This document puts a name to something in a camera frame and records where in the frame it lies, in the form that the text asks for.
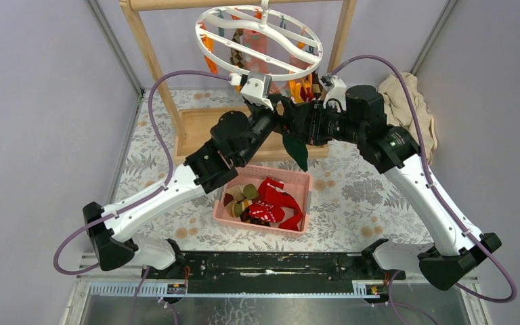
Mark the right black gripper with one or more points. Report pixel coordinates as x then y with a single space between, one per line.
311 124

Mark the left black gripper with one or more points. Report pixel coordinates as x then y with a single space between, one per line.
277 120

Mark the dark green sock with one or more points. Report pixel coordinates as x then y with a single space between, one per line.
296 150

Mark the plain red sock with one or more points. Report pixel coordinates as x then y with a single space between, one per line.
272 192

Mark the red white patterned sock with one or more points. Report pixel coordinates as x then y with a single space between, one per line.
266 212

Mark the black red yellow argyle sock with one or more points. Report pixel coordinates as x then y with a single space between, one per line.
247 218

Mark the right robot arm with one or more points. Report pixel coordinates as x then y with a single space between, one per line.
458 246

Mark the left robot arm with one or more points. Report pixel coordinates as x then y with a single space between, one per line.
234 141

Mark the white round clip hanger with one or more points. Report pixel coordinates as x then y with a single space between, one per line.
215 28

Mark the brown argyle sock rear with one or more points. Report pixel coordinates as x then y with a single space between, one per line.
315 92

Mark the pink sock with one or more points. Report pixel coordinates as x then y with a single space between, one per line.
257 42
300 63

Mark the brown beige argyle sock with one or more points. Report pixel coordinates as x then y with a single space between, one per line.
236 56

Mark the pink sock rear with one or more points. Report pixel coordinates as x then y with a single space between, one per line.
257 42

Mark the pink plastic basket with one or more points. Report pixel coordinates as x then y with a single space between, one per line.
298 184

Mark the beige crumpled cloth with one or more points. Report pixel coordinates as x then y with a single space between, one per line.
399 113

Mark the floral table mat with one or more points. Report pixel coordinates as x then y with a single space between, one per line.
351 204

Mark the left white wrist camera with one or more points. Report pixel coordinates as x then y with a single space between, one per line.
254 88

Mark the wooden hanger rack frame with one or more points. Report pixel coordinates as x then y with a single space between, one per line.
190 124

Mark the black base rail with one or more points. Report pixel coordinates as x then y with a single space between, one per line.
210 272

